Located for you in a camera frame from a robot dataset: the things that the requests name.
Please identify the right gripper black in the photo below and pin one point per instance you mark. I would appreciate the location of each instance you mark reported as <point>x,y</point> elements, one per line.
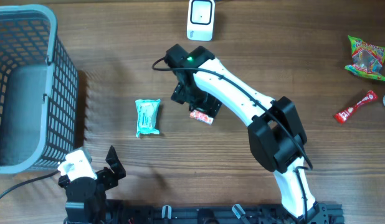
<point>208,105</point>

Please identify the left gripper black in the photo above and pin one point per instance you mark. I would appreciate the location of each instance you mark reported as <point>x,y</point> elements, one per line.
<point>112,179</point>

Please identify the small red white box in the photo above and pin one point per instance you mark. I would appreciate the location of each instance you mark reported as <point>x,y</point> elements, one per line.
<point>200,116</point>

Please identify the teal white tissue pack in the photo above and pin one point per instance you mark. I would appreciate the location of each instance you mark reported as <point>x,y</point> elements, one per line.
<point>147,111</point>

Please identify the red stick sachet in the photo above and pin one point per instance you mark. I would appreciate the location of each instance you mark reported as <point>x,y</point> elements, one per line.
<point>344,115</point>

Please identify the Haribo gummy bag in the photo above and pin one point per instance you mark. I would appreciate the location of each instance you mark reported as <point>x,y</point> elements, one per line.
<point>368,59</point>

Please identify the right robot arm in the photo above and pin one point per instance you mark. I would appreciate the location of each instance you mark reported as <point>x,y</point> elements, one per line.
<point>276,134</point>

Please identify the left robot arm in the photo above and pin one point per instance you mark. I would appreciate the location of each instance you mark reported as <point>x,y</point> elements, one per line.
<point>86,189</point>

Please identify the white barcode scanner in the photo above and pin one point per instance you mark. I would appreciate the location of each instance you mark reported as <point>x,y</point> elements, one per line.
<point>200,22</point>

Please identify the grey plastic mesh basket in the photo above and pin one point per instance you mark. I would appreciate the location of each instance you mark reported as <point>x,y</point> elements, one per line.
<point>38,91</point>

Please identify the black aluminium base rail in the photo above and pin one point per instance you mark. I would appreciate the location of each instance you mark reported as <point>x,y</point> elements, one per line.
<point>320,213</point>

